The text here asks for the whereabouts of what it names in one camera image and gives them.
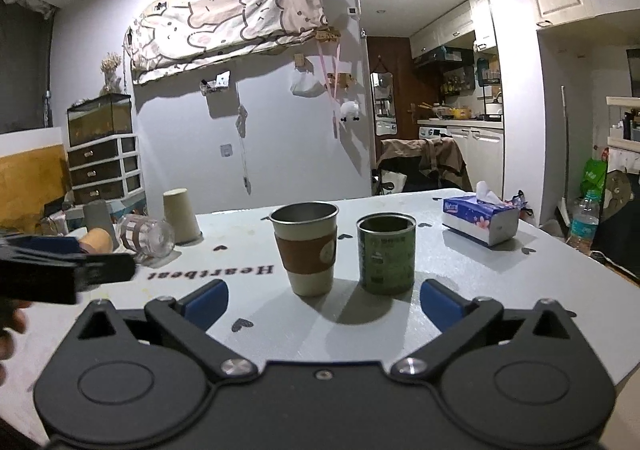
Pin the white kitchen wall cabinets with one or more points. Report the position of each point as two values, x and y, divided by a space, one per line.
450 23

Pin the glass fish tank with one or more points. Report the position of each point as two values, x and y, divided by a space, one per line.
99 120

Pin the yellow wooden board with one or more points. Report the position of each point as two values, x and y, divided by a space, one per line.
30 180

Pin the black range hood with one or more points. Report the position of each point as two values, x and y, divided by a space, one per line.
442 55

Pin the white hanging bag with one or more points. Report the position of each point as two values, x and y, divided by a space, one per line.
306 83

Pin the chair with brown jacket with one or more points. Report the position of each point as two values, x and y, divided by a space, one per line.
425 163

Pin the white pole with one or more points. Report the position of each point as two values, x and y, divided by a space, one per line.
565 155

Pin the person's left hand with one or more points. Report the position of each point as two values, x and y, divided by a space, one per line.
10 322

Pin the white plastic drawer unit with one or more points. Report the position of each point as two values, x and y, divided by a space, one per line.
102 170

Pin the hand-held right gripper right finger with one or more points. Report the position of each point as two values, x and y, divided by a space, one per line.
440 302

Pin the wall mirror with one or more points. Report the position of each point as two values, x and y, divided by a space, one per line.
382 100

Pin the grey cup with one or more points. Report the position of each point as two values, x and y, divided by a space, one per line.
100 217

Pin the clear glass mug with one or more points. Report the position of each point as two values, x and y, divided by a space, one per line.
147 236

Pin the tan paper cup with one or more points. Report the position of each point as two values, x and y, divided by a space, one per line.
97 241

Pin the dark curtain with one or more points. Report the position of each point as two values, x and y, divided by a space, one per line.
22 65

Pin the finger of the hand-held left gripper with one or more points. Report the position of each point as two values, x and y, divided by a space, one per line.
100 270
50 245

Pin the green shopping bag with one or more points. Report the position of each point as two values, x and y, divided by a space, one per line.
594 175

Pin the white plush toy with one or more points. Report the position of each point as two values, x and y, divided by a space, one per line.
350 111

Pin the dried flower bunch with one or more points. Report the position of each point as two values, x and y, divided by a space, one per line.
110 73

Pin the green tin can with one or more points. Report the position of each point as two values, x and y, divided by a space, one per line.
386 255

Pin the blue floral tissue box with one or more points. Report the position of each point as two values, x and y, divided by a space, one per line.
480 222

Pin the steel cup with brown sleeve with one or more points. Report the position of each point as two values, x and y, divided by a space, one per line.
306 250

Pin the cartoon printed cloth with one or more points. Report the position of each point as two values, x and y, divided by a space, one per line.
225 25

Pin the small clear wall shelf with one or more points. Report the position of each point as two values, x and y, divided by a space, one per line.
215 83

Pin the white wall thermostat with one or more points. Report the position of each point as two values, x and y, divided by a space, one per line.
353 11

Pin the beige paper cup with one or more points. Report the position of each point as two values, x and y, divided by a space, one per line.
181 217

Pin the clear water bottle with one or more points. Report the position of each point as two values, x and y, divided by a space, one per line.
584 222

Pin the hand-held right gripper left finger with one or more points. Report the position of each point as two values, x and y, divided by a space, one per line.
207 302

